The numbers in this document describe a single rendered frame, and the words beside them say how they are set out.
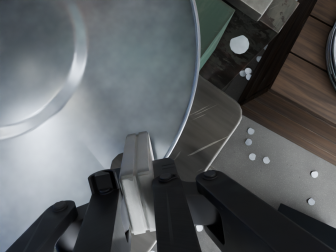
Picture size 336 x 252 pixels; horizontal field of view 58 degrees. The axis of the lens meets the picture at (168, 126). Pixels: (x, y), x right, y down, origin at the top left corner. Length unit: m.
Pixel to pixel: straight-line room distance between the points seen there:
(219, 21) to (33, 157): 0.26
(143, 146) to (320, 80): 0.61
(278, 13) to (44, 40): 0.30
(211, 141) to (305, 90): 0.52
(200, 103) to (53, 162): 0.11
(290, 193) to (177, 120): 0.89
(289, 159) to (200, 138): 0.87
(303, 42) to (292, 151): 0.44
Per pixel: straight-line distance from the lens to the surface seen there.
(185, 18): 0.23
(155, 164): 0.16
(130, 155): 0.16
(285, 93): 0.70
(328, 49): 0.75
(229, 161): 1.02
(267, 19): 0.43
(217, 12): 0.39
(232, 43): 0.38
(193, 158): 0.21
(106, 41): 0.23
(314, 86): 0.73
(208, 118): 0.22
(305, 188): 1.10
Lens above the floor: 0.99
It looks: 86 degrees down
